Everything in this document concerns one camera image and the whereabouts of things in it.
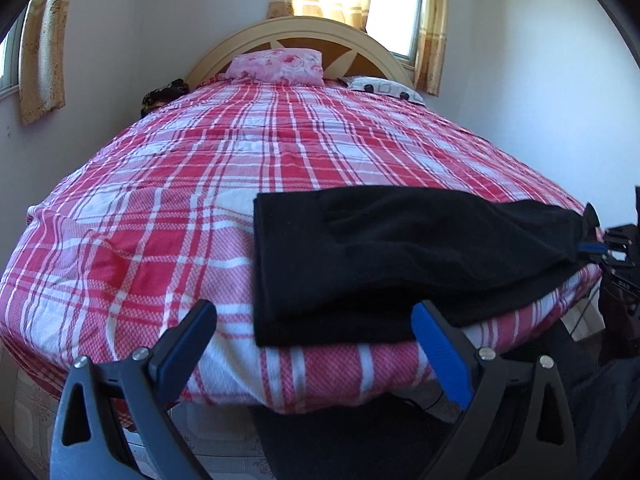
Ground black pants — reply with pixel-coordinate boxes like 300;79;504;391
252;185;601;348

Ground black cable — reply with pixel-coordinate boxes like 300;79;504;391
566;280;601;343

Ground cream wooden headboard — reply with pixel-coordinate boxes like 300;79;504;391
185;16;416;88

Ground person's dark trouser leg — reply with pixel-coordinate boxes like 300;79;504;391
562;320;640;480

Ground red plaid bedspread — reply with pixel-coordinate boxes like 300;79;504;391
0;80;603;416

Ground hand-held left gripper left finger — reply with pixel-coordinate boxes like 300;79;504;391
50;299;218;480

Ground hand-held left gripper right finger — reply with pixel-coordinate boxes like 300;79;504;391
411;300;581;480

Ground pink floral pillow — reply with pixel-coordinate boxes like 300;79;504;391
223;48;323;85

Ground white patterned pillow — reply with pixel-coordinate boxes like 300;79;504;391
345;76;426;106

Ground window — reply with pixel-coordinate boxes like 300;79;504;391
0;10;27;97
374;0;426;61

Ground dark patterned cloth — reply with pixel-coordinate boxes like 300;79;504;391
140;78;191;118

